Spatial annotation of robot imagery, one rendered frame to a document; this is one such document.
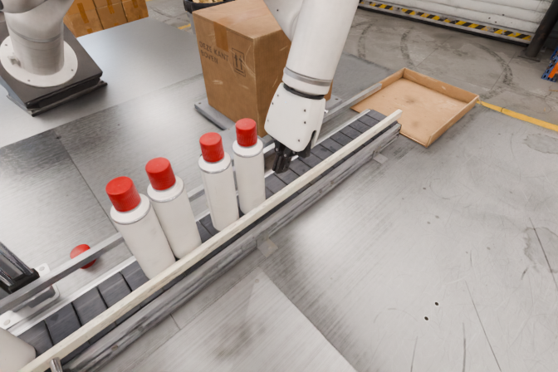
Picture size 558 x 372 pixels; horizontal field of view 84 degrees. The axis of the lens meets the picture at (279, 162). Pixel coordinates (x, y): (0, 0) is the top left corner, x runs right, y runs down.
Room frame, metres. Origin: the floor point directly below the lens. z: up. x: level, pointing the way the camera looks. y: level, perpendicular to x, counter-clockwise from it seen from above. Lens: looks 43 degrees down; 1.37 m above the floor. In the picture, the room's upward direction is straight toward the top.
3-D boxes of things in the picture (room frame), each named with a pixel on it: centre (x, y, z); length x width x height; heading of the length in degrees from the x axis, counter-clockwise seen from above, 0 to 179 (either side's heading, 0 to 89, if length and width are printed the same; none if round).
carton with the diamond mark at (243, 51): (0.84, 0.03, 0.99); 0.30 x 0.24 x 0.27; 133
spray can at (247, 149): (0.40, 0.05, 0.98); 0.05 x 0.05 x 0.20
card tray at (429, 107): (0.84, -0.42, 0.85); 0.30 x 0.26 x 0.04; 133
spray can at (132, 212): (0.27, 0.20, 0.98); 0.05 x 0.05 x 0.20
